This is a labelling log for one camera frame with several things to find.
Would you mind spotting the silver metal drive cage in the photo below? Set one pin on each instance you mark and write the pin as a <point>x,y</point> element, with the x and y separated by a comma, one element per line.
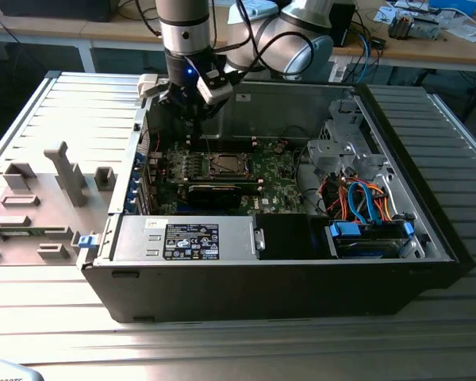
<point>341,158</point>

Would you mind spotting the blue box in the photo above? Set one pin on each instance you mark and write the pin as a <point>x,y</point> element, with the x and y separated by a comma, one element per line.
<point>456,6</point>

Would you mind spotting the hard disk in blue carrier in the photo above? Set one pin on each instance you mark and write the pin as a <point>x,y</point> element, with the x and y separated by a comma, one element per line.
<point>365,248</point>

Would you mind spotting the large black box device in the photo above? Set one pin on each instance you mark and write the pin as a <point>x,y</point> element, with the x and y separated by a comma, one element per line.
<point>55,10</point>

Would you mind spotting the grey parts rack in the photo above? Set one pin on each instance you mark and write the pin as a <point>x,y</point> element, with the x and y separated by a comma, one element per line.
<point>43,190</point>

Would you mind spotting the pale teach pendant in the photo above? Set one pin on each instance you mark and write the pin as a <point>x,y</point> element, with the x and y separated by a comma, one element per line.
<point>8,371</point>

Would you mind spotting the silver metal bracket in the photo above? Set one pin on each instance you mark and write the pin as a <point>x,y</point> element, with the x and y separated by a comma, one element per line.
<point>424,28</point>

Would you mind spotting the blue plastic case latch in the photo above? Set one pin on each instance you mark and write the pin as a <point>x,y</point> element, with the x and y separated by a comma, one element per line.
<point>87,242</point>

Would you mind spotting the small black box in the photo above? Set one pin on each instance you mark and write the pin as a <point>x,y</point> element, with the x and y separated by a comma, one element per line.
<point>343,24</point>

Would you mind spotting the black graphics card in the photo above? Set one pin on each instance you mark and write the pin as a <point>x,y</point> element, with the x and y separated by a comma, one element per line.
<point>214,196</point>

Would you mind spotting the CPU socket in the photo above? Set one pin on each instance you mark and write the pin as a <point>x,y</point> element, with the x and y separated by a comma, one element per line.
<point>230,177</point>

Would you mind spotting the green motherboard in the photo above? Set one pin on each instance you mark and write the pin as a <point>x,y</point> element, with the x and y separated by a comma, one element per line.
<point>277,186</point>

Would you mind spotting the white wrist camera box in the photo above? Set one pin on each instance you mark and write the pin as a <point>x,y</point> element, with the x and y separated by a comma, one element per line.
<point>218,94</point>

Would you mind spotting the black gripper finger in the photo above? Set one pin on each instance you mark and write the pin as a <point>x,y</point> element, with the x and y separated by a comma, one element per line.
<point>178,101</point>
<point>210,111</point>

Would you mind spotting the silver topped CPU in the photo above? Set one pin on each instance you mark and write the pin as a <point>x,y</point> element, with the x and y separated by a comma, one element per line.
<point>231,164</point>

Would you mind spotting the silver power supply unit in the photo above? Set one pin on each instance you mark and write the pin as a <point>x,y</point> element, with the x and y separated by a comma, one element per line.
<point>135,238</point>

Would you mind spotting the wooden desk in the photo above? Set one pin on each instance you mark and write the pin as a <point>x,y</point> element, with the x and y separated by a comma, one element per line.
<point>43,29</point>
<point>420,51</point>

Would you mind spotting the round coin cell battery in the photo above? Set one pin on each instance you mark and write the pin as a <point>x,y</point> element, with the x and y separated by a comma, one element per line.
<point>279,148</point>

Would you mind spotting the pale grey case latch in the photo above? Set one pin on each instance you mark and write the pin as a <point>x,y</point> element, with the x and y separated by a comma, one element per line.
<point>148,85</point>

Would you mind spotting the black open PC case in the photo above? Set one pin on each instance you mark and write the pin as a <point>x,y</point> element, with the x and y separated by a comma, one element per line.
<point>262,289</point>

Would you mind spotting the green RAM stick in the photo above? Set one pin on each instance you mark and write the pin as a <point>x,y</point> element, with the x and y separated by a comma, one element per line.
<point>16,234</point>

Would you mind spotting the thin metal locking lever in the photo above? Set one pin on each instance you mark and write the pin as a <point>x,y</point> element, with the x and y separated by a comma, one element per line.
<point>208,147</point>

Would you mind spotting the finned CPU cooler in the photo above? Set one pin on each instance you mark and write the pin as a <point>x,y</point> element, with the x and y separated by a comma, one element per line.
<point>400,25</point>

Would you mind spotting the black plastic shroud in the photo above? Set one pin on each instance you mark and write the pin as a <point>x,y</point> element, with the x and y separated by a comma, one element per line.
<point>285,236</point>

